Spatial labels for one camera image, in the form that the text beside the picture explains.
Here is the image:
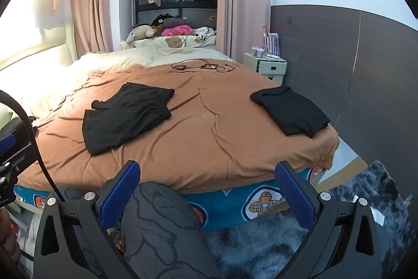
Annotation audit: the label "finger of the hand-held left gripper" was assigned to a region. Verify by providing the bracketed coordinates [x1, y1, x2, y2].
[0, 120, 39, 205]

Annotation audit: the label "cream duvet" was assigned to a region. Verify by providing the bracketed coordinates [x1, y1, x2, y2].
[23, 46, 236, 110]

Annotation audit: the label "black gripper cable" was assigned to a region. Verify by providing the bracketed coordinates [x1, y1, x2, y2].
[0, 89, 66, 203]

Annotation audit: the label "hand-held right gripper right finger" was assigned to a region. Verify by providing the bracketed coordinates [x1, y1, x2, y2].
[274, 160, 389, 279]

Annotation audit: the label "bear print pillow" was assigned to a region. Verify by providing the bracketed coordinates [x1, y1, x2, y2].
[153, 35, 217, 49]

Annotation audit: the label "black spotted white plush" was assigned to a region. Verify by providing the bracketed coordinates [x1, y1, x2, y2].
[193, 27, 217, 38]

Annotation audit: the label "white nightstand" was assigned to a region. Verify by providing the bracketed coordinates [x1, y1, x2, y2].
[243, 52, 288, 86]

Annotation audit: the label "grey shaggy rug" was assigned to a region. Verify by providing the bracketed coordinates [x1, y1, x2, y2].
[202, 161, 413, 279]

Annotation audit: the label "white dog plush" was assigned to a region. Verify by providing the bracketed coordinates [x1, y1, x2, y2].
[120, 25, 156, 50]

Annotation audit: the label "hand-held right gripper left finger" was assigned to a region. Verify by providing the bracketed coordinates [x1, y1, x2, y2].
[33, 160, 142, 279]

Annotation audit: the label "black cable tangle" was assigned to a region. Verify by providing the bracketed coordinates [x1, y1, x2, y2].
[171, 59, 236, 73]

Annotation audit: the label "white power strip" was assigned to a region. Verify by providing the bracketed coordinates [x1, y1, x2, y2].
[264, 52, 287, 63]

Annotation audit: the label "blue printed bedsheet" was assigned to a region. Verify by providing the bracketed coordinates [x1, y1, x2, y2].
[13, 166, 327, 234]

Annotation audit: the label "brown blanket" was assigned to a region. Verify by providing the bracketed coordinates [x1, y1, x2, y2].
[18, 65, 340, 195]

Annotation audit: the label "person's leg in grey pants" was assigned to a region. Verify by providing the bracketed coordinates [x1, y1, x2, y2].
[109, 183, 226, 279]

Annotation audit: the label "white paper scrap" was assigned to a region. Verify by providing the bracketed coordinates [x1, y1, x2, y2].
[371, 208, 386, 225]

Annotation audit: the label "striped gift bag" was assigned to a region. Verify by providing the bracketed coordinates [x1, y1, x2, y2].
[262, 27, 281, 55]

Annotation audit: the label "black pants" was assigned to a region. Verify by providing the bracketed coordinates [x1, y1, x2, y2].
[82, 82, 175, 156]

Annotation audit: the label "black folded garment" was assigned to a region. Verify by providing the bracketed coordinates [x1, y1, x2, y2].
[250, 86, 331, 137]

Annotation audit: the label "pink plush cloth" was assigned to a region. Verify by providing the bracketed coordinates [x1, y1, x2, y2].
[162, 25, 194, 37]

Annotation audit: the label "black bear plush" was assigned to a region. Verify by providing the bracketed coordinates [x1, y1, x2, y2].
[150, 14, 189, 36]

